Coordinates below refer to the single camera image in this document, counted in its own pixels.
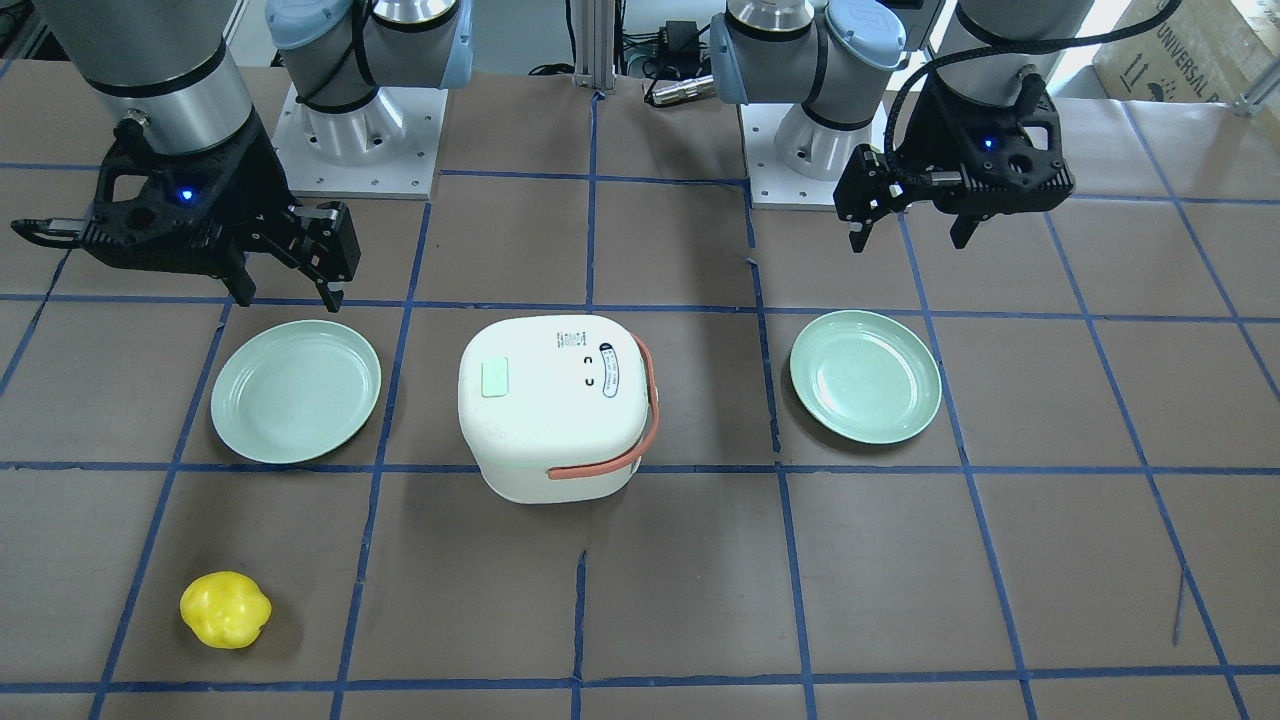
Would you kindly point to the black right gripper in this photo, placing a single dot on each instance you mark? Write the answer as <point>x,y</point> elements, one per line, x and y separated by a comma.
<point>258,178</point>

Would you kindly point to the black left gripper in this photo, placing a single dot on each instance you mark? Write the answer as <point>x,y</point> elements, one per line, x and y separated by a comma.
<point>932,137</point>

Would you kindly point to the white rice cooker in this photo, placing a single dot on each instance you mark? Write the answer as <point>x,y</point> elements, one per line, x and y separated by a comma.
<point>557,408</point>

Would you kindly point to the green plate robot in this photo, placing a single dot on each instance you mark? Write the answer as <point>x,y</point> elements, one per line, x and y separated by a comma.
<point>295,392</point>
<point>866,377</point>

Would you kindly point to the black power adapter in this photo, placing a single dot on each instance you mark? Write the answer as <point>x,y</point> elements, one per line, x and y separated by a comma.
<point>679,40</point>

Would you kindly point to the cardboard box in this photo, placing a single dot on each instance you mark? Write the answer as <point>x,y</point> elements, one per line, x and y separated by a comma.
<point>1207,51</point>

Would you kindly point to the yellow toy pepper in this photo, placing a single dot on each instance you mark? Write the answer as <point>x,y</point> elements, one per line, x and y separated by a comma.
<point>225,610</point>

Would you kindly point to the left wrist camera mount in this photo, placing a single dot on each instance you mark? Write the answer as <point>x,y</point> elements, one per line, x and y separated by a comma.
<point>1010,158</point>

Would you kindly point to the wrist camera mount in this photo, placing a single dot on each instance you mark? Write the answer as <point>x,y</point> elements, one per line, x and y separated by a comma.
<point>151,211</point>
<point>1010,158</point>

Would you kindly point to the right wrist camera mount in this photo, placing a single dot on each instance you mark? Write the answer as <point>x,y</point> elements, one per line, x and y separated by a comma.
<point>151,211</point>

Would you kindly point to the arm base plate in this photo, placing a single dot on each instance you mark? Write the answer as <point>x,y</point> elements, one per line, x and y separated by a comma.
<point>800,170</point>
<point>386,150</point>

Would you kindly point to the aluminium frame post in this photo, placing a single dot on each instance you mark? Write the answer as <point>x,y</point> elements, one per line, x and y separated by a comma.
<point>596,31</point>

